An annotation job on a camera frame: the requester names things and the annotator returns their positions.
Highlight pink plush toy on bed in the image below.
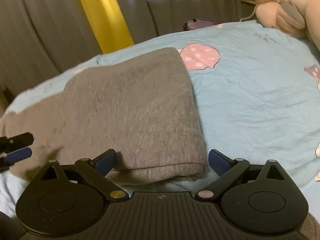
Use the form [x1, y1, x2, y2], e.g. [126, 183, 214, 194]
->
[254, 0, 319, 47]

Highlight white charging cable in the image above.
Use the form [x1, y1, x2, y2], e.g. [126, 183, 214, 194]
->
[239, 4, 258, 23]

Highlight yellow curtain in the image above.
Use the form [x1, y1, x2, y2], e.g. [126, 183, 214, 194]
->
[80, 0, 134, 54]

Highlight grey sweatpants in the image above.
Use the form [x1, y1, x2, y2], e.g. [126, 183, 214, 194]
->
[1, 48, 207, 185]

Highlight grey curtain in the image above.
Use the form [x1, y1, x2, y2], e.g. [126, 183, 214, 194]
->
[1, 0, 247, 101]

